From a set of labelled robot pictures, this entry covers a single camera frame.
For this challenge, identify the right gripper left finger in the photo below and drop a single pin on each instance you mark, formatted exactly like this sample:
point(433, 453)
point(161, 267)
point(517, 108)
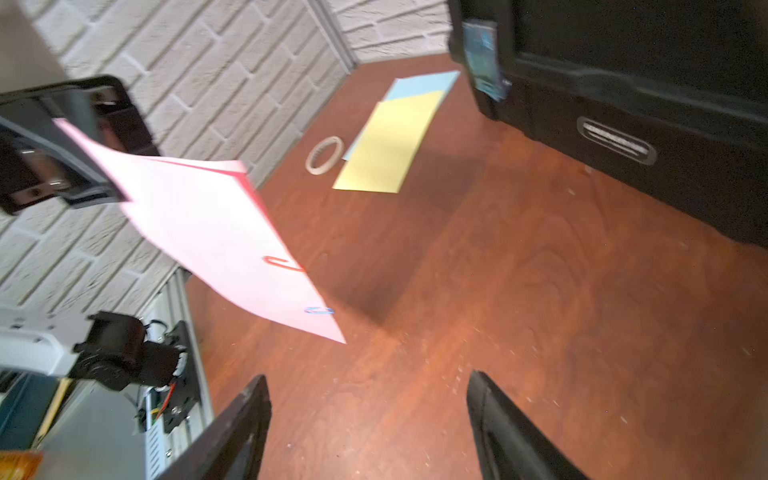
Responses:
point(232, 447)

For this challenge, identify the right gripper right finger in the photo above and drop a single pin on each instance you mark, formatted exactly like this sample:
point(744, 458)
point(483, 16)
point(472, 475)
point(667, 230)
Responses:
point(508, 444)

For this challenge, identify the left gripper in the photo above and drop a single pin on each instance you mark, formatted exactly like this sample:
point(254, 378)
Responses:
point(39, 161)

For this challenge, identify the pink paper sheet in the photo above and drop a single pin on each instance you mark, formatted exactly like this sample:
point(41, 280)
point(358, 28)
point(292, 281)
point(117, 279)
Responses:
point(207, 217)

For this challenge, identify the red paperclip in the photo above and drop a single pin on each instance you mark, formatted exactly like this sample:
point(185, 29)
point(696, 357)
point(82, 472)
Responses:
point(282, 263)

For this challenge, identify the yellow paper sheet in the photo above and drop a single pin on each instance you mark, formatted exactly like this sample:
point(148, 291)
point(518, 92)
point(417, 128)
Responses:
point(382, 157)

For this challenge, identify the light blue paper sheet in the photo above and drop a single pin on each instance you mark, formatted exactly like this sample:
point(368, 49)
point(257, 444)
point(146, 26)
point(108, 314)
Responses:
point(414, 86)

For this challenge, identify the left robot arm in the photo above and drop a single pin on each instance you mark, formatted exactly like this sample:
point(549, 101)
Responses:
point(107, 347)

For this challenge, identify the orange drink bottle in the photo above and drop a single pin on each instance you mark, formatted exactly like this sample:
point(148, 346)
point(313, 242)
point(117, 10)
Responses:
point(19, 465)

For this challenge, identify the clear tape roll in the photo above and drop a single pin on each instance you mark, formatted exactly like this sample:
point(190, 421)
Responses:
point(325, 155)

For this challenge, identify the black plastic toolbox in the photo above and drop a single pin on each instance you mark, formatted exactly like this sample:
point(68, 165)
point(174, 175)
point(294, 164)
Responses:
point(668, 97)

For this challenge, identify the aluminium front rail frame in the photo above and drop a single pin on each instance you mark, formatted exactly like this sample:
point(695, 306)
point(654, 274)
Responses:
point(170, 306)

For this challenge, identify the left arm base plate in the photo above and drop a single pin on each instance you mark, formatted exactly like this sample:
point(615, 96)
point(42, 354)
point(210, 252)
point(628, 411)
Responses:
point(171, 405)

